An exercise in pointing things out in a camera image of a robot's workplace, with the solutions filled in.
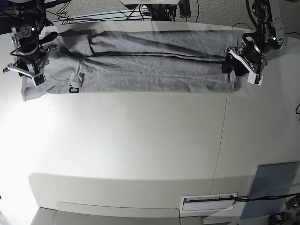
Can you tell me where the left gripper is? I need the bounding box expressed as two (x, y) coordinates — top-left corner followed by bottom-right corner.
(221, 41), (266, 76)

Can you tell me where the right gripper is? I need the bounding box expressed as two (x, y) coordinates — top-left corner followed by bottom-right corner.
(3, 45), (59, 77)

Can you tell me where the grey T-shirt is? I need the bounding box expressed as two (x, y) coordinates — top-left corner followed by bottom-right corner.
(21, 30), (239, 101)

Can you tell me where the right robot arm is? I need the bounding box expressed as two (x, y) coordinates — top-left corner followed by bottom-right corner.
(0, 0), (59, 85)

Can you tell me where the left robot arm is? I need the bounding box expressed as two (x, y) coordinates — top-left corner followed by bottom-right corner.
(222, 0), (285, 76)

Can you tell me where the blue-grey flat panel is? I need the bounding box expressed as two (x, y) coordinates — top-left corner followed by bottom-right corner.
(240, 162), (298, 220)

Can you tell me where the black device bottom right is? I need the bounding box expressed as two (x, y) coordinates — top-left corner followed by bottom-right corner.
(268, 212), (290, 225)

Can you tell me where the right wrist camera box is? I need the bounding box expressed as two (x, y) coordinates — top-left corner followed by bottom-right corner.
(32, 74), (45, 87)

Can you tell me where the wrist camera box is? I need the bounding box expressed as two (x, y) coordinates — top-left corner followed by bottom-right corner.
(32, 74), (45, 87)
(247, 71), (263, 86)

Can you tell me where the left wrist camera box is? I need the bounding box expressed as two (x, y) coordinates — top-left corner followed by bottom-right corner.
(247, 71), (263, 86)

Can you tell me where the black cable on table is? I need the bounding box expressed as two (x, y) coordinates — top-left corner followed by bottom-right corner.
(230, 193), (300, 202)

